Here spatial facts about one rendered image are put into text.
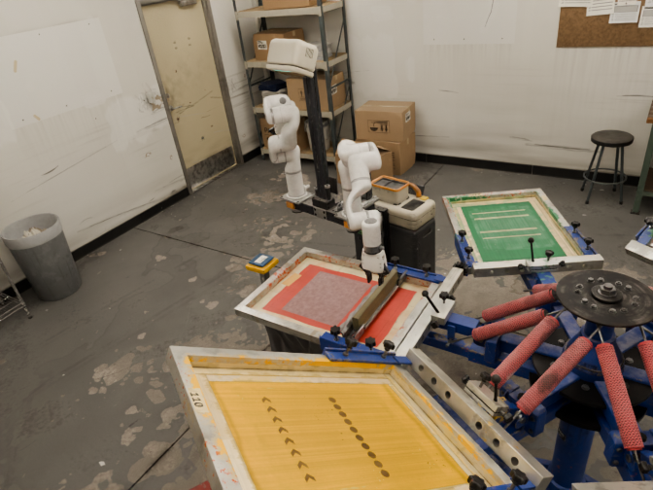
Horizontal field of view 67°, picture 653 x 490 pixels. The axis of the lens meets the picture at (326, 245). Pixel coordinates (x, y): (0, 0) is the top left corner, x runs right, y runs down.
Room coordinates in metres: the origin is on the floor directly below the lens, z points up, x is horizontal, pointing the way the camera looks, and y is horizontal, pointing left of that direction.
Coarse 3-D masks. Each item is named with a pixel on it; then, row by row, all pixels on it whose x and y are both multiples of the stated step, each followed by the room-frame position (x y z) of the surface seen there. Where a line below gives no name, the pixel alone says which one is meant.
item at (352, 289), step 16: (304, 272) 2.11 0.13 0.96; (320, 272) 2.09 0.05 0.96; (336, 272) 2.08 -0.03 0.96; (304, 288) 1.98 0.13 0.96; (320, 288) 1.96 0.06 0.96; (336, 288) 1.94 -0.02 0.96; (352, 288) 1.93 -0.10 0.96; (368, 288) 1.91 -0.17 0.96; (400, 288) 1.88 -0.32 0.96; (400, 304) 1.75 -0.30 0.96
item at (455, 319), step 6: (450, 318) 1.52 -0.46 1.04; (456, 318) 1.51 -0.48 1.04; (462, 318) 1.51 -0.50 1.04; (468, 318) 1.50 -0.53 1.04; (450, 324) 1.50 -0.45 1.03; (456, 324) 1.48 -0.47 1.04; (462, 324) 1.48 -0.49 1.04; (468, 324) 1.47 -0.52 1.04; (474, 324) 1.47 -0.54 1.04; (456, 330) 1.48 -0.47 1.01; (462, 330) 1.47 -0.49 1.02; (468, 330) 1.45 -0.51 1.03
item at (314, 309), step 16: (288, 288) 2.00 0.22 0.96; (272, 304) 1.88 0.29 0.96; (288, 304) 1.86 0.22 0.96; (304, 304) 1.85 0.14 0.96; (320, 304) 1.83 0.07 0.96; (336, 304) 1.81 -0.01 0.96; (352, 304) 1.80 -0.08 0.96; (304, 320) 1.73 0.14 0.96; (320, 320) 1.72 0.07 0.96; (336, 320) 1.70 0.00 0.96; (384, 320) 1.66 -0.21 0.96; (368, 336) 1.57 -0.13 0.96; (384, 336) 1.56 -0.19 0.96
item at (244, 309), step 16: (304, 256) 2.25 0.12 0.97; (320, 256) 2.21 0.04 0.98; (336, 256) 2.18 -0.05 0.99; (288, 272) 2.12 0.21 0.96; (272, 288) 2.01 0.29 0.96; (432, 288) 1.80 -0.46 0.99; (240, 304) 1.87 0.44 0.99; (416, 304) 1.70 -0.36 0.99; (256, 320) 1.77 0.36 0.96; (272, 320) 1.72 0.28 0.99; (416, 320) 1.60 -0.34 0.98; (304, 336) 1.61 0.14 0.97; (400, 336) 1.51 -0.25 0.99
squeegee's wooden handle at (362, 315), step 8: (392, 272) 1.86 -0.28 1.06; (384, 280) 1.81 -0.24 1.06; (392, 280) 1.82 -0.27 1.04; (384, 288) 1.76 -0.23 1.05; (392, 288) 1.82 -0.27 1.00; (376, 296) 1.71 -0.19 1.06; (384, 296) 1.76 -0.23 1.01; (368, 304) 1.65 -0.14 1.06; (376, 304) 1.70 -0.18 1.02; (360, 312) 1.61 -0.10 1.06; (368, 312) 1.64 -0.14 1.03; (360, 320) 1.58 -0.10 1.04
